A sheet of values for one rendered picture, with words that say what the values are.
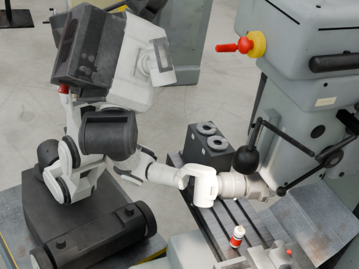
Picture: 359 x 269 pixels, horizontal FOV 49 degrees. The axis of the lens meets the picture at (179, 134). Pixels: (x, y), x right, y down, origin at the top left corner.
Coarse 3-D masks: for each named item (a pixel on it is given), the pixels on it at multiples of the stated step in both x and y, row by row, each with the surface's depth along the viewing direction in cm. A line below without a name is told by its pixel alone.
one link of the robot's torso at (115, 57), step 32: (128, 0) 101; (64, 32) 110; (96, 32) 102; (128, 32) 107; (160, 32) 113; (64, 64) 101; (96, 64) 102; (128, 64) 108; (96, 96) 109; (128, 96) 108
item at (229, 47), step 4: (220, 44) 98; (224, 44) 98; (228, 44) 98; (232, 44) 99; (216, 48) 98; (220, 48) 97; (224, 48) 98; (228, 48) 98; (232, 48) 99; (236, 48) 99
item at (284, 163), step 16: (272, 96) 108; (256, 112) 117; (288, 112) 103; (304, 112) 98; (320, 112) 98; (336, 112) 101; (352, 112) 103; (288, 128) 104; (304, 128) 100; (320, 128) 102; (336, 128) 105; (272, 144) 111; (288, 144) 105; (304, 144) 104; (320, 144) 107; (272, 160) 112; (288, 160) 107; (304, 160) 109; (272, 176) 114; (288, 176) 112; (320, 176) 118
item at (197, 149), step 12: (192, 132) 169; (204, 132) 167; (216, 132) 170; (192, 144) 171; (204, 144) 163; (216, 144) 164; (228, 144) 165; (192, 156) 173; (204, 156) 163; (216, 156) 159; (228, 156) 162; (216, 168) 164; (228, 168) 167
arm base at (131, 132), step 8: (88, 112) 111; (96, 112) 111; (104, 112) 111; (112, 112) 111; (120, 112) 111; (128, 112) 111; (88, 120) 111; (96, 120) 111; (104, 120) 111; (112, 120) 111; (120, 120) 111; (128, 120) 109; (80, 128) 107; (128, 128) 107; (136, 128) 114; (80, 136) 107; (128, 136) 106; (136, 136) 114; (80, 144) 107; (128, 144) 106; (136, 144) 114; (128, 152) 108
